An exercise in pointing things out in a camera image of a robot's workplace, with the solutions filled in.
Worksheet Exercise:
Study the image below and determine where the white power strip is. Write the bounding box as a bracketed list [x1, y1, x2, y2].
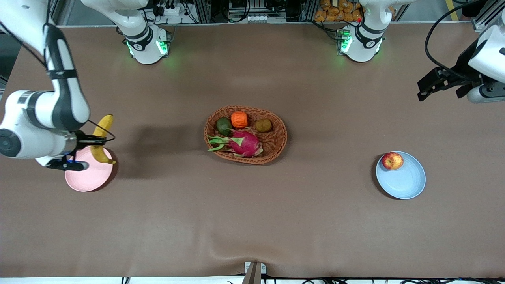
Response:
[152, 0, 191, 24]

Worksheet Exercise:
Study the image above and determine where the dark green avocado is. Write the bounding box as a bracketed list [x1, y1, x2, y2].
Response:
[216, 117, 233, 137]

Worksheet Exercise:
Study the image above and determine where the aluminium frame post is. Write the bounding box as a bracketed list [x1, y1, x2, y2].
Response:
[471, 12, 494, 33]

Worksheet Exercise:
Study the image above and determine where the orange tangerine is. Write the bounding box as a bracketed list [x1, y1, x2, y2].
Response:
[231, 112, 249, 129]

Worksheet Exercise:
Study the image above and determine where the red yellow apple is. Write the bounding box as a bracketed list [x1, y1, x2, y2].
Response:
[381, 152, 404, 171]

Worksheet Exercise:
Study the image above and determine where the yellow banana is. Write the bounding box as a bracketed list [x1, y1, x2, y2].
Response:
[90, 114, 117, 165]

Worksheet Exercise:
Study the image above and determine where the orange snack bags pile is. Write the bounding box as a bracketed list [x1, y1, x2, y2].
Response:
[315, 0, 395, 22]

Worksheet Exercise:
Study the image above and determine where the white connector block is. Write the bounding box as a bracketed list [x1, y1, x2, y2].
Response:
[231, 14, 277, 23]

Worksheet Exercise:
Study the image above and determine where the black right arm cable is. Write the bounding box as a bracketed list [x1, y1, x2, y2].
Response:
[88, 120, 116, 143]

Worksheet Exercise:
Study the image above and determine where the brown table cloth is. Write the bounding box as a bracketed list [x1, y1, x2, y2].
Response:
[0, 22, 505, 278]

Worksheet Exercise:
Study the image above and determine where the person in black clothes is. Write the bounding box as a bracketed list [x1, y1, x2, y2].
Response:
[462, 0, 484, 17]

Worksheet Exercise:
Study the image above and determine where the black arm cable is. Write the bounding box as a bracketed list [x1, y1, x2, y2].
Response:
[88, 120, 116, 143]
[425, 0, 488, 73]

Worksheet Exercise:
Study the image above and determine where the light blue round plate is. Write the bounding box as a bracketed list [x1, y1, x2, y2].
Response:
[376, 151, 426, 200]

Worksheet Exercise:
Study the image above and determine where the grey metal table bracket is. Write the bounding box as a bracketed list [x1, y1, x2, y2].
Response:
[244, 261, 267, 284]

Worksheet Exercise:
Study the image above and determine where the pink round plate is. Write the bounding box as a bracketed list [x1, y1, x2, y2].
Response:
[65, 147, 114, 192]

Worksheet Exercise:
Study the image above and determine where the pink dragon fruit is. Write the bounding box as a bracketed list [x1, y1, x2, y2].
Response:
[207, 131, 264, 158]

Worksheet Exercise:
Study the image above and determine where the brown wicker basket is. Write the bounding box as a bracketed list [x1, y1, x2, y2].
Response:
[204, 105, 288, 165]

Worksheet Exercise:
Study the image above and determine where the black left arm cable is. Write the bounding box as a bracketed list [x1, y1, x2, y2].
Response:
[425, 0, 488, 73]

